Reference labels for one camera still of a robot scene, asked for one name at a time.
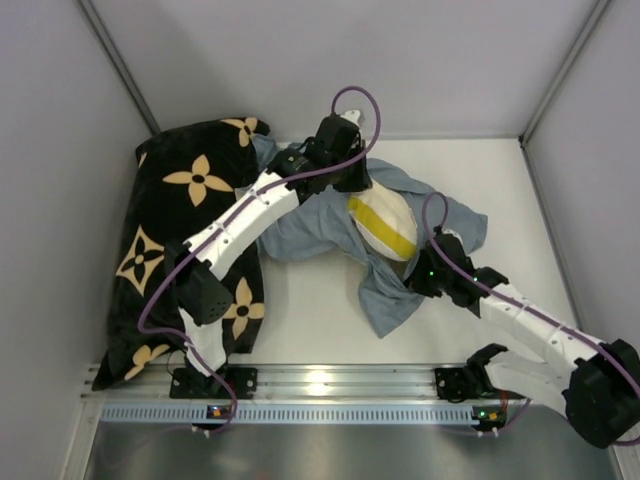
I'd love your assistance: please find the white pillow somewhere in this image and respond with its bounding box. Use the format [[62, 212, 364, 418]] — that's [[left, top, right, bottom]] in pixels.
[[347, 182, 418, 262]]

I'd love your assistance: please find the blue pillow cover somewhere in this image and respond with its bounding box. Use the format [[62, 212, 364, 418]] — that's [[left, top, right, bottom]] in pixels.
[[252, 134, 488, 338]]

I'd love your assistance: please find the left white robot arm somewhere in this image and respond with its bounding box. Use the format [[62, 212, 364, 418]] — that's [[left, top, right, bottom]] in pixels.
[[166, 110, 372, 377]]

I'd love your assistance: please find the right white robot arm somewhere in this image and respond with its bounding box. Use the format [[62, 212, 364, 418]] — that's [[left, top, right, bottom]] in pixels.
[[405, 227, 639, 449]]

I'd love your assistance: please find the black floral pillow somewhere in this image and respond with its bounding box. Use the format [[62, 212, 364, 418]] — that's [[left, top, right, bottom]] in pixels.
[[92, 117, 274, 392]]

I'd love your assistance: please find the left corner aluminium profile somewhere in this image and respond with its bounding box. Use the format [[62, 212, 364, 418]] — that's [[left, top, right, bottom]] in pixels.
[[76, 0, 161, 135]]

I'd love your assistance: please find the corner aluminium profile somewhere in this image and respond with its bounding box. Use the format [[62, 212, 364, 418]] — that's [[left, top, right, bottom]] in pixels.
[[518, 0, 615, 149], [76, 0, 161, 135]]

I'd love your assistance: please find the right corner aluminium profile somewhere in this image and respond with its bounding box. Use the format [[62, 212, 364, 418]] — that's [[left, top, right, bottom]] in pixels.
[[518, 0, 615, 149]]

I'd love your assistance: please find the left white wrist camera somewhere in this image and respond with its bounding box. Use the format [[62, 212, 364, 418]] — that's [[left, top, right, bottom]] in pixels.
[[340, 109, 365, 128]]

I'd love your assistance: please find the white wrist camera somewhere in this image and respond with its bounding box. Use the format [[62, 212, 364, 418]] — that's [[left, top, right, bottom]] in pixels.
[[443, 228, 467, 253], [340, 109, 365, 128]]

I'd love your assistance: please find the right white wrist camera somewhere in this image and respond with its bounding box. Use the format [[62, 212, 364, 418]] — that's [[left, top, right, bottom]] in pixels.
[[443, 228, 467, 253]]

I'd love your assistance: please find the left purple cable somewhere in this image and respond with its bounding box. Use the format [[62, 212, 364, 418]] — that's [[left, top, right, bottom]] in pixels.
[[137, 85, 384, 436]]

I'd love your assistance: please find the purple cable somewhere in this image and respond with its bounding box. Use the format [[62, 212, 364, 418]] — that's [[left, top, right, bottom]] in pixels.
[[422, 192, 640, 446], [137, 85, 384, 436]]

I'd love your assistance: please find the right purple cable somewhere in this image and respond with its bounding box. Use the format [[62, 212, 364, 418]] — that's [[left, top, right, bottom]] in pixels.
[[422, 192, 640, 446]]

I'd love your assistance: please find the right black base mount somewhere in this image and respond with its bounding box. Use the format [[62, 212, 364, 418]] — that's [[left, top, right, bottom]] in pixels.
[[434, 367, 474, 403]]

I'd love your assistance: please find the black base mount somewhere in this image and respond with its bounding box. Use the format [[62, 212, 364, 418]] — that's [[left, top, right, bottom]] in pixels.
[[169, 366, 258, 400], [434, 367, 474, 403]]

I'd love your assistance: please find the aluminium mounting rail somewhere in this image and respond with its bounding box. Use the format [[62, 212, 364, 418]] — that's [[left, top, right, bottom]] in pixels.
[[79, 362, 626, 402]]

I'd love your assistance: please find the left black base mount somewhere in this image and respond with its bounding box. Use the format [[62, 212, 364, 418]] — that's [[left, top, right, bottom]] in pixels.
[[169, 366, 258, 400]]

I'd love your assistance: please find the grey slotted cable duct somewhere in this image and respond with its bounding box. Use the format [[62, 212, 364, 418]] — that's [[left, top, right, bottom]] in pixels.
[[100, 402, 504, 426]]

